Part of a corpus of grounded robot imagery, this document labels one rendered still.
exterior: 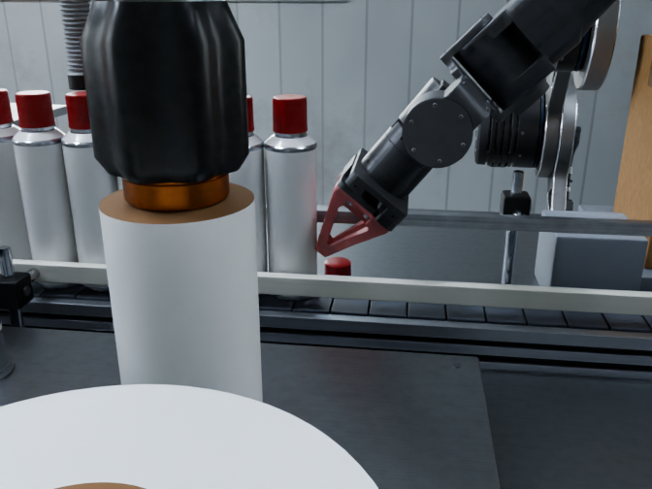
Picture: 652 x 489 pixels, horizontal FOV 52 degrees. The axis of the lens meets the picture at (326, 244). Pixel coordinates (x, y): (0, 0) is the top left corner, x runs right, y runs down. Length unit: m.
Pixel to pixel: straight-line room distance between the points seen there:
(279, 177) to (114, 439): 0.42
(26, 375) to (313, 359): 0.24
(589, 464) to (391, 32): 2.67
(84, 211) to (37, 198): 0.05
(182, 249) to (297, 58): 2.86
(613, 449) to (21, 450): 0.47
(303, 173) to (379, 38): 2.49
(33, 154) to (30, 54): 3.06
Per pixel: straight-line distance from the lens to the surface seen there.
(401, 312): 0.67
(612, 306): 0.68
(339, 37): 3.15
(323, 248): 0.68
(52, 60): 3.71
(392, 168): 0.63
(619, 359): 0.70
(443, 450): 0.50
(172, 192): 0.37
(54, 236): 0.75
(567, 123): 1.52
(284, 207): 0.66
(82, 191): 0.71
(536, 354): 0.68
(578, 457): 0.60
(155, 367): 0.40
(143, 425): 0.27
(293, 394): 0.55
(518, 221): 0.71
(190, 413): 0.28
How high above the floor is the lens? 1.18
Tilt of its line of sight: 21 degrees down
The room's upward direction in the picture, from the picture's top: straight up
